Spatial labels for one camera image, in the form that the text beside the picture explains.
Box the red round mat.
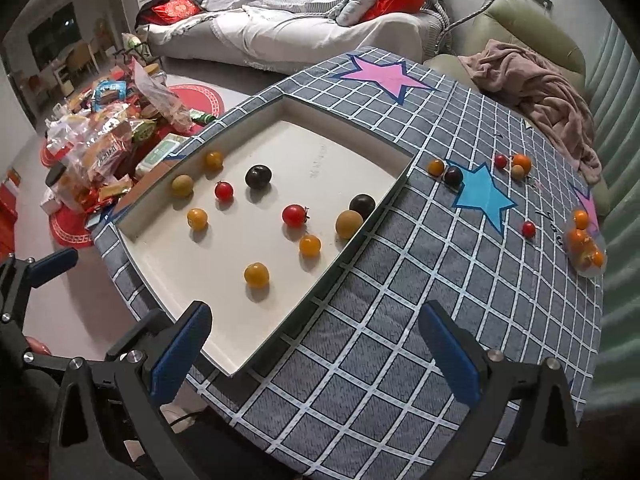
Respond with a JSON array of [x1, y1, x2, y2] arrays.
[[164, 84, 227, 122], [49, 204, 97, 249]]

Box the grey grid star tablecloth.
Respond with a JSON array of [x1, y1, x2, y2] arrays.
[[92, 47, 604, 480]]

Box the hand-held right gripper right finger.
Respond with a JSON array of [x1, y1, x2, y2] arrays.
[[417, 301, 581, 480]]

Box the white covered sofa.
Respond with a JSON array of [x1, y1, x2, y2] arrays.
[[149, 0, 453, 75]]

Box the green and white box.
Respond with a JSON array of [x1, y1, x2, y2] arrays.
[[136, 135, 184, 177]]

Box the green armchair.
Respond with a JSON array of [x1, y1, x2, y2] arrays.
[[424, 0, 612, 206]]

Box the wooden dining chair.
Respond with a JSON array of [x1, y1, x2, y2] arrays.
[[65, 42, 109, 77]]

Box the pale green curtain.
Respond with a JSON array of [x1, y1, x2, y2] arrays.
[[582, 22, 640, 411]]

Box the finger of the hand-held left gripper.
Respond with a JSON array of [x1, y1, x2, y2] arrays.
[[0, 249, 79, 328]]

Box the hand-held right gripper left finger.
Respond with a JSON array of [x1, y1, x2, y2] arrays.
[[50, 300, 213, 480]]

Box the red embroidered cushion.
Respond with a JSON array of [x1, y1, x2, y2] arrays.
[[151, 0, 204, 22]]

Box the pink blanket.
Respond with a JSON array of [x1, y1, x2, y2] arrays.
[[459, 41, 604, 184]]

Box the clear glass bowl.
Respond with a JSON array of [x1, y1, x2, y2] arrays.
[[564, 207, 609, 279]]

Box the pile of snack bags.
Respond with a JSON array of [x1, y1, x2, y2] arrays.
[[42, 57, 211, 213]]

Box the white tray with dark rim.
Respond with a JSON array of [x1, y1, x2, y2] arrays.
[[114, 94, 416, 377]]

